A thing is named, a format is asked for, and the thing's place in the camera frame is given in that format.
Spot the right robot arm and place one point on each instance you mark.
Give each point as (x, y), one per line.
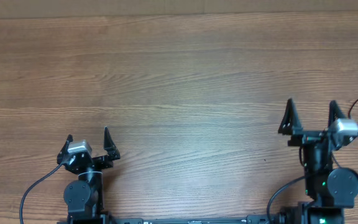
(331, 189)

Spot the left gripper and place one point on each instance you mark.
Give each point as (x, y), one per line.
(106, 163)

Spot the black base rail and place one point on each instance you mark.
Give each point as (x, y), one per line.
(250, 219)

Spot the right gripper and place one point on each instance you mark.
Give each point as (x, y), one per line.
(289, 124)

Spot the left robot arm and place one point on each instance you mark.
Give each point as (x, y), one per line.
(84, 196)

